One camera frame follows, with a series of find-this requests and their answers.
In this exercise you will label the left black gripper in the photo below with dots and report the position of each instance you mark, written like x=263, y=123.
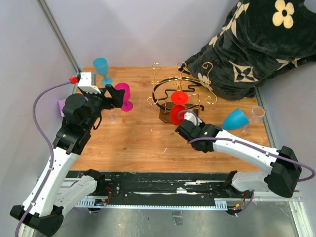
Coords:
x=116, y=99

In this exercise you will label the purple cloth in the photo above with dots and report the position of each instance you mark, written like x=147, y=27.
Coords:
x=61, y=105

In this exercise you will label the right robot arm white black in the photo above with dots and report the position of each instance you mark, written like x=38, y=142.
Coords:
x=278, y=172

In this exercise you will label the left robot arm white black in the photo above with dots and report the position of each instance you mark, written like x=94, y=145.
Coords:
x=44, y=210

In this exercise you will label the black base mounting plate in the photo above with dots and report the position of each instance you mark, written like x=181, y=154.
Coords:
x=169, y=183

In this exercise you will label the red wine glass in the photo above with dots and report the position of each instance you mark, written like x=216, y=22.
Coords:
x=179, y=99

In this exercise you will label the cyan wine glass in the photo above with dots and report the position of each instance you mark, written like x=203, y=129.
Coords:
x=235, y=120
x=102, y=68

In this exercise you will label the gold wire wine glass rack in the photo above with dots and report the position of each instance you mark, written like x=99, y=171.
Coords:
x=185, y=84

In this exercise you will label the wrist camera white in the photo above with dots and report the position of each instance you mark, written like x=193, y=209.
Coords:
x=87, y=83
x=193, y=118

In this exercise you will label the slotted grey cable duct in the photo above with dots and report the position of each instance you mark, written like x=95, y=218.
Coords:
x=189, y=202

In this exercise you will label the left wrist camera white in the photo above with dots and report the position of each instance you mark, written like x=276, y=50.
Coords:
x=87, y=83

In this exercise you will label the magenta wine glass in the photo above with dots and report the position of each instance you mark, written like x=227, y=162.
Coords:
x=127, y=105

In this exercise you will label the aluminium corner rail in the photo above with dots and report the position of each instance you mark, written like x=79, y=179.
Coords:
x=58, y=34

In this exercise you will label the black floral plush pillow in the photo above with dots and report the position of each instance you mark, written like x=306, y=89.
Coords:
x=260, y=40

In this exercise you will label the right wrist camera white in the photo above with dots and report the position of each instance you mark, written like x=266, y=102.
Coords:
x=193, y=118

